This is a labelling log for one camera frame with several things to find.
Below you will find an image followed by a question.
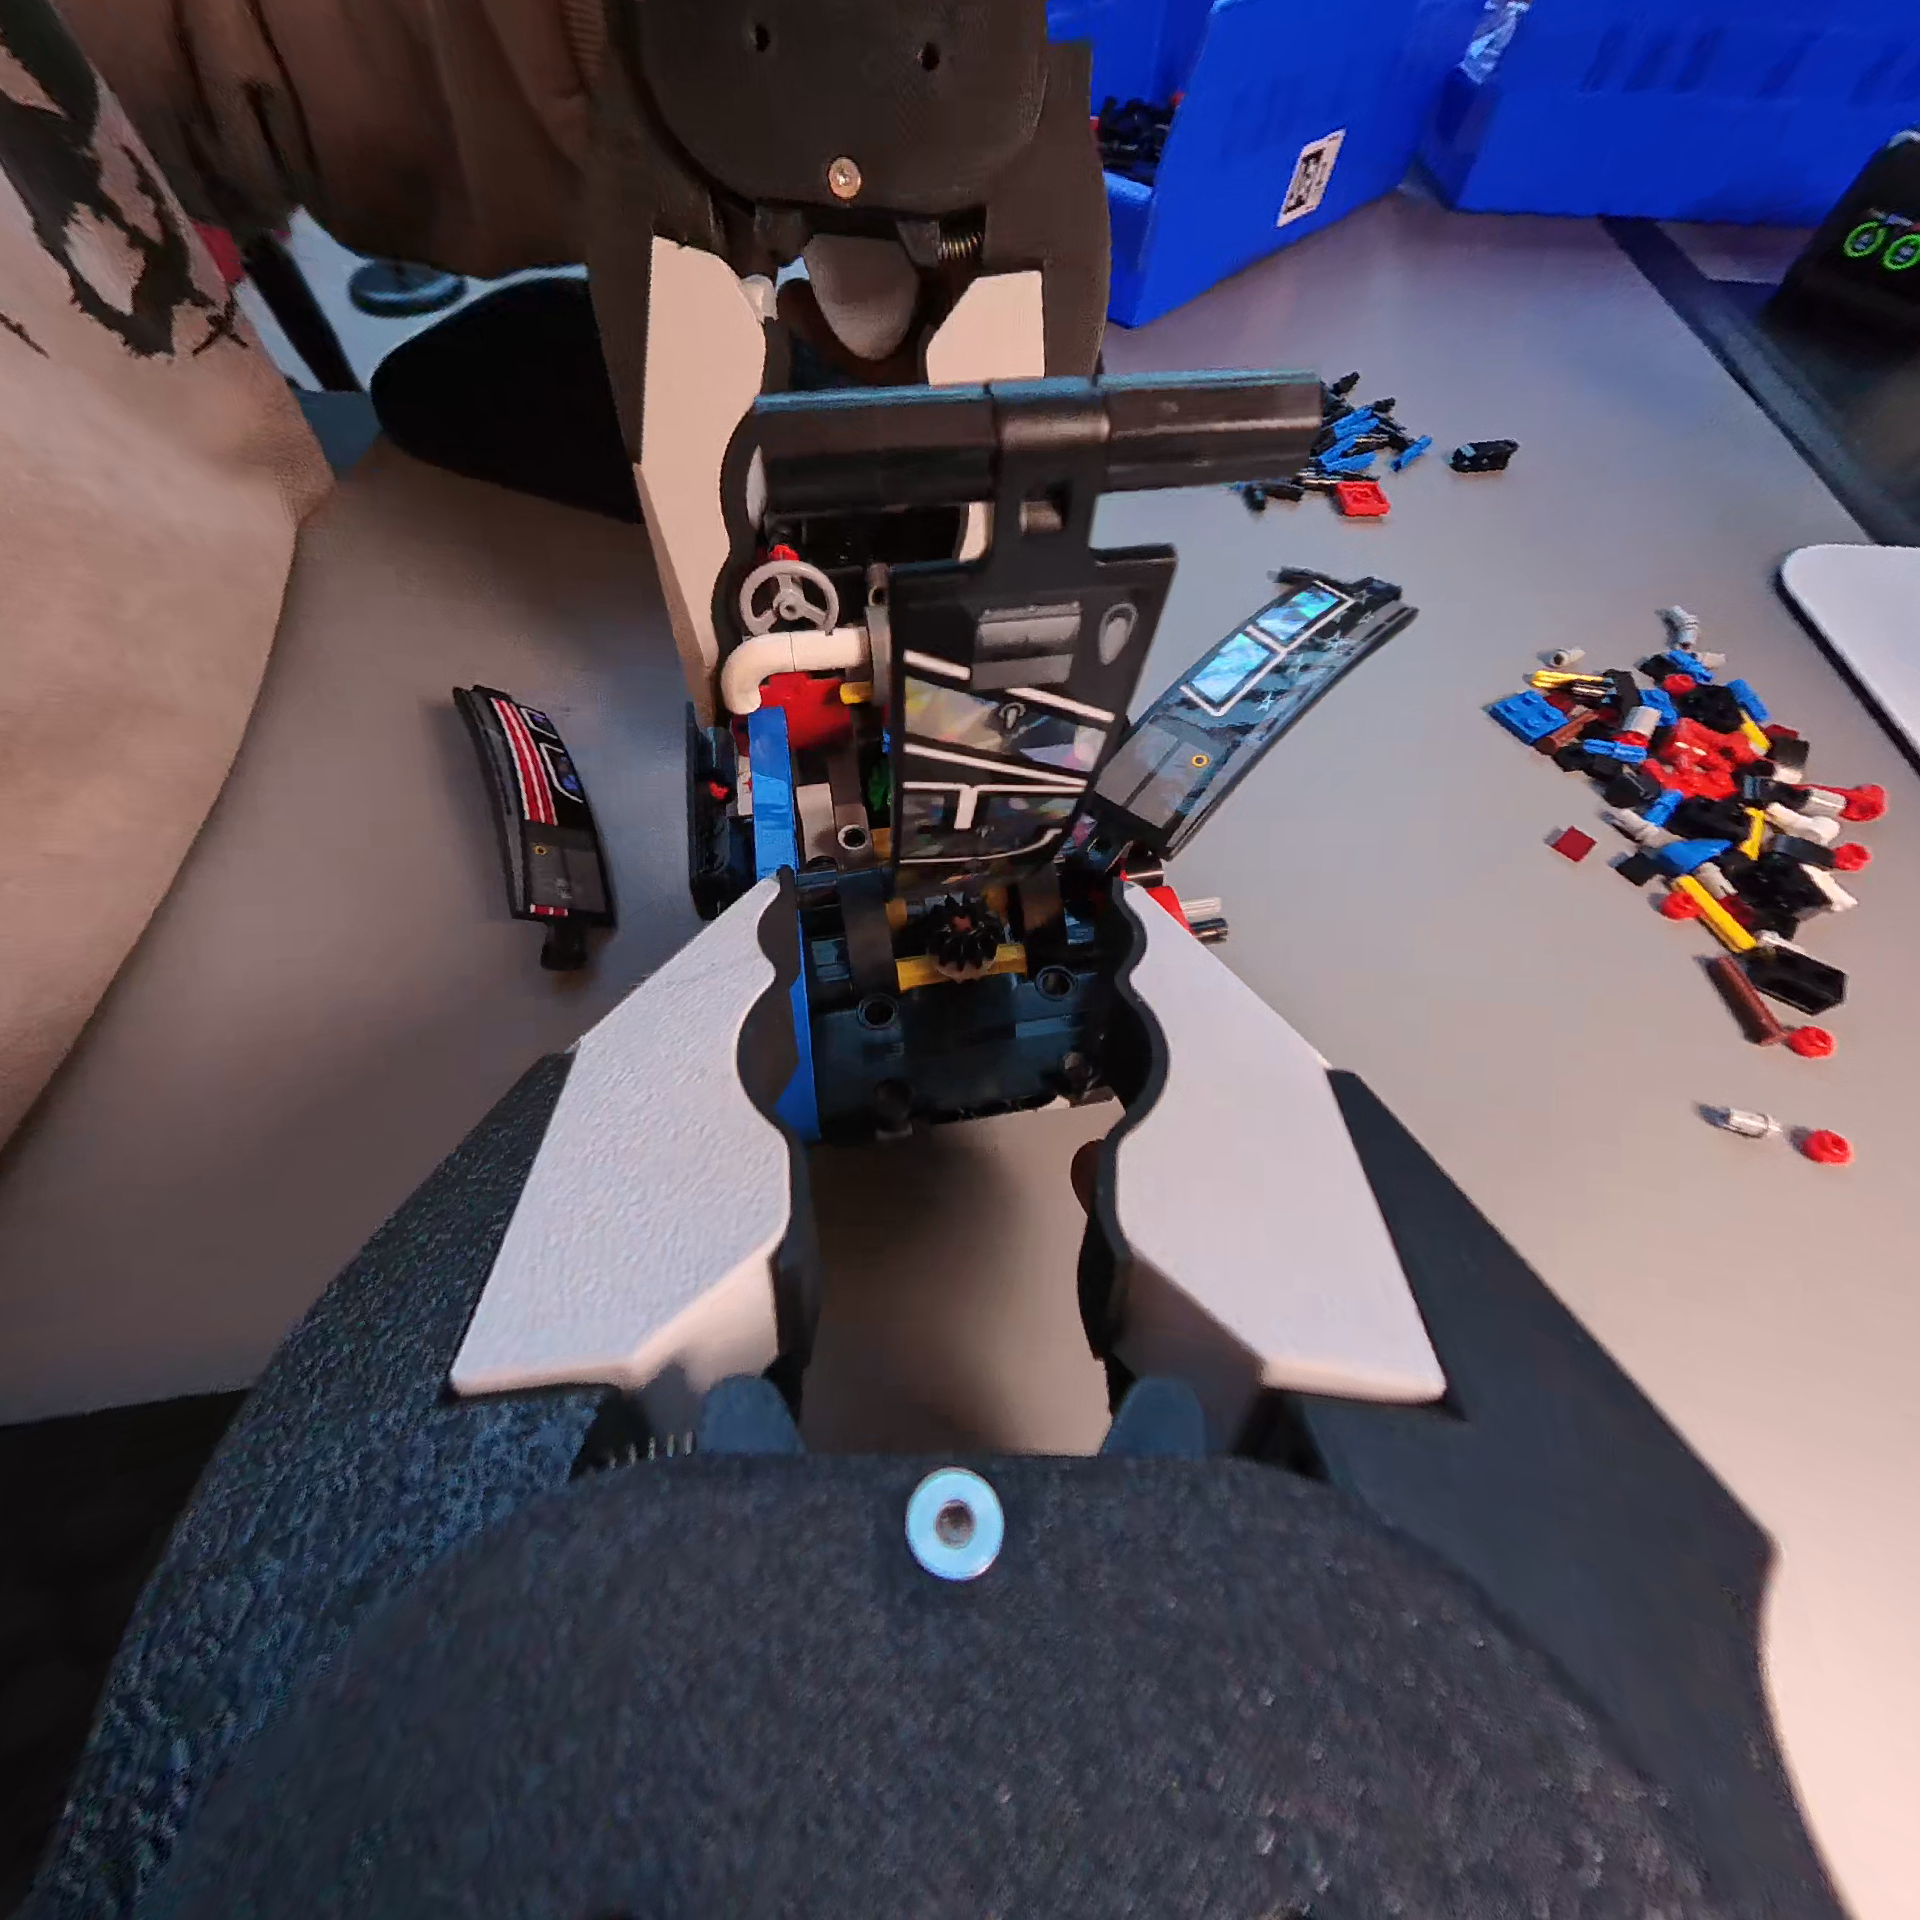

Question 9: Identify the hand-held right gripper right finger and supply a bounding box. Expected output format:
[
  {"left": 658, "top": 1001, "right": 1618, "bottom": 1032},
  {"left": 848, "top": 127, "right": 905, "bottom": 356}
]
[{"left": 1078, "top": 883, "right": 1452, "bottom": 1425}]

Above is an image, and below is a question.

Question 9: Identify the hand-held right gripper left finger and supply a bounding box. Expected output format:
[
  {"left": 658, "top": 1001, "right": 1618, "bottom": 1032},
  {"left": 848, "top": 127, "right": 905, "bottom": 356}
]
[{"left": 449, "top": 872, "right": 825, "bottom": 1403}]

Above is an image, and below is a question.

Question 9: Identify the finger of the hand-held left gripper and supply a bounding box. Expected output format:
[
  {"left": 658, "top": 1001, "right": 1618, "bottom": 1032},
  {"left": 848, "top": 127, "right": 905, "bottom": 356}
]
[
  {"left": 921, "top": 273, "right": 1110, "bottom": 388},
  {"left": 639, "top": 237, "right": 775, "bottom": 705}
]

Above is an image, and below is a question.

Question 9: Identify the lego race car model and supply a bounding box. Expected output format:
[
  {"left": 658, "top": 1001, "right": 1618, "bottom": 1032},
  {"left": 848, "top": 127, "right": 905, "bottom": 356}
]
[{"left": 688, "top": 374, "right": 1328, "bottom": 1150}]

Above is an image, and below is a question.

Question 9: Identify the red striped curved lego panel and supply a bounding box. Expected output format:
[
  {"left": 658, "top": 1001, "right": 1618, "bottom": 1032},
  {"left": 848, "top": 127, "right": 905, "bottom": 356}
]
[{"left": 454, "top": 685, "right": 617, "bottom": 969}]

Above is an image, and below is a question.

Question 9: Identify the holographic window curved lego panel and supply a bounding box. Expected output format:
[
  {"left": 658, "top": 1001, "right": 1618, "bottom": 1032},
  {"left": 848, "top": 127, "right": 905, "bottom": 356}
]
[{"left": 1088, "top": 567, "right": 1419, "bottom": 863}]

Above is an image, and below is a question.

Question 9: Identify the pile of mixed lego pieces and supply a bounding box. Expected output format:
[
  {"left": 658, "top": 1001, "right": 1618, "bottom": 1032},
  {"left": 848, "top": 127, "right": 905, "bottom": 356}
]
[{"left": 1486, "top": 603, "right": 1888, "bottom": 1057}]

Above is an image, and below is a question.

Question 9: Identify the blue storage bin with tag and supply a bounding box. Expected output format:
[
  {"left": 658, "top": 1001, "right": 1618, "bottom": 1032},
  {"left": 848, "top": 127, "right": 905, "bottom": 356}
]
[{"left": 1046, "top": 0, "right": 1450, "bottom": 328}]

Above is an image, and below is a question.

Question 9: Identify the pile of blue black pins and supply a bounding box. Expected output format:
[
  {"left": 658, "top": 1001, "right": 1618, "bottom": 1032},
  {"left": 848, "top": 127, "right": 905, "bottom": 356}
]
[{"left": 1233, "top": 373, "right": 1434, "bottom": 504}]

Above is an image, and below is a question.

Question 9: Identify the plain blue storage bin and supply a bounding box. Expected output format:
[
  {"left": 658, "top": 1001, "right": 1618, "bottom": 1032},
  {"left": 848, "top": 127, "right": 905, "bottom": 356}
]
[{"left": 1417, "top": 0, "right": 1920, "bottom": 227}]

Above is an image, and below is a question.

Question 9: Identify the black charger with green lights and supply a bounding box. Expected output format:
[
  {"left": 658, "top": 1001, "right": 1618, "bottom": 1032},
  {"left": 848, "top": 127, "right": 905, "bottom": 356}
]
[{"left": 1770, "top": 135, "right": 1920, "bottom": 325}]

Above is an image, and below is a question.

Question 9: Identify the white book stand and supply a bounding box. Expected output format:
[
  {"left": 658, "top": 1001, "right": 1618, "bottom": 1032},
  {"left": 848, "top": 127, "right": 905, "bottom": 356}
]
[{"left": 1777, "top": 543, "right": 1920, "bottom": 767}]

